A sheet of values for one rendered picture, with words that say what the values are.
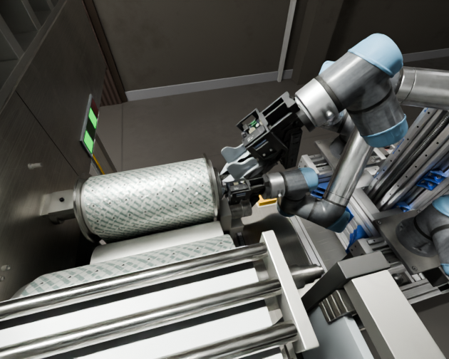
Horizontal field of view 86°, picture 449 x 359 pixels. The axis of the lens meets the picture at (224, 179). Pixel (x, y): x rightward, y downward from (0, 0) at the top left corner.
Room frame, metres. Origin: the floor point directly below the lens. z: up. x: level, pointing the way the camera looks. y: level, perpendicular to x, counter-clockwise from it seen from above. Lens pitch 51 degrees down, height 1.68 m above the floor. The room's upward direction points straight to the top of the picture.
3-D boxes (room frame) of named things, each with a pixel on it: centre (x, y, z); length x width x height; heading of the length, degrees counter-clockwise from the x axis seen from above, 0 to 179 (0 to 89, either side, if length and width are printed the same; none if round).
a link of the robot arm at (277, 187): (0.43, -0.14, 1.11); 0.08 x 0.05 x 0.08; 13
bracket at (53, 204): (0.26, 0.32, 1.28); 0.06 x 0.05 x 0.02; 103
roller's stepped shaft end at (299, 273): (0.11, -0.11, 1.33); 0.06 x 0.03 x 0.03; 103
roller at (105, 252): (0.19, 0.13, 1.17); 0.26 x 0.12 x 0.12; 103
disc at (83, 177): (0.27, 0.28, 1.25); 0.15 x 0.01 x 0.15; 13
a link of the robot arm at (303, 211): (0.44, -0.23, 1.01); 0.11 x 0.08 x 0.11; 61
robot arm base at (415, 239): (0.41, -0.74, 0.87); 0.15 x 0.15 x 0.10
